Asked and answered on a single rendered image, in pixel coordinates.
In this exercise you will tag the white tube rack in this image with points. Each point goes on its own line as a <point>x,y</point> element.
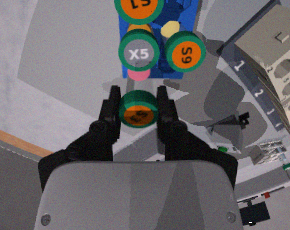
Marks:
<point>258,153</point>

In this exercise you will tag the blue tube rack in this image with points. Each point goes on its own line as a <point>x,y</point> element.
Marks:
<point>186,16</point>

